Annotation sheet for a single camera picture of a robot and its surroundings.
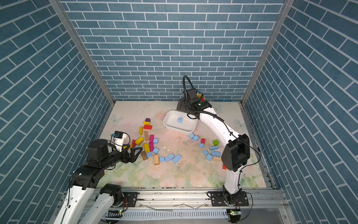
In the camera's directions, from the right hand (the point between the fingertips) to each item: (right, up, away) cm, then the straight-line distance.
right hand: (185, 107), depth 86 cm
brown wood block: (-26, -31, +2) cm, 41 cm away
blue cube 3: (+15, -32, +1) cm, 35 cm away
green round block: (+21, -24, +9) cm, 33 cm away
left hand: (-24, -22, -15) cm, 36 cm away
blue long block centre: (-10, -32, +3) cm, 34 cm away
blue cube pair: (+4, -20, +10) cm, 23 cm away
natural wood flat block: (+20, -33, +3) cm, 39 cm away
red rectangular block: (-29, -14, +19) cm, 37 cm away
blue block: (+19, -27, +6) cm, 33 cm away
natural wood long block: (-28, -20, +14) cm, 37 cm away
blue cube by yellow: (-20, -29, +5) cm, 35 cm away
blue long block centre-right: (-6, -33, +3) cm, 34 cm away
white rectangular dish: (-12, -11, +23) cm, 28 cm away
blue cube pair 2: (+7, -21, +10) cm, 25 cm away
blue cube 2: (+13, -30, +5) cm, 33 cm away
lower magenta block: (-23, -26, +7) cm, 36 cm away
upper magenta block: (-24, -22, +12) cm, 35 cm away
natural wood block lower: (-18, -33, 0) cm, 38 cm away
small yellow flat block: (-30, -11, +19) cm, 37 cm away
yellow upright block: (-33, -17, +15) cm, 40 cm away
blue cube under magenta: (+11, -26, +8) cm, 29 cm away
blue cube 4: (-24, -31, +3) cm, 39 cm away
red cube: (+24, -37, -1) cm, 44 cm away
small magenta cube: (+12, -23, +11) cm, 28 cm away
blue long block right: (+20, -30, +5) cm, 37 cm away
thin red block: (-35, -24, +7) cm, 43 cm away
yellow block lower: (-26, -27, +5) cm, 38 cm away
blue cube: (-4, -9, +22) cm, 25 cm away
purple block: (-29, -9, +21) cm, 37 cm away
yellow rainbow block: (-32, -23, +10) cm, 41 cm away
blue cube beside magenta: (-20, -23, +8) cm, 32 cm away
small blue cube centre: (-15, -33, +1) cm, 36 cm away
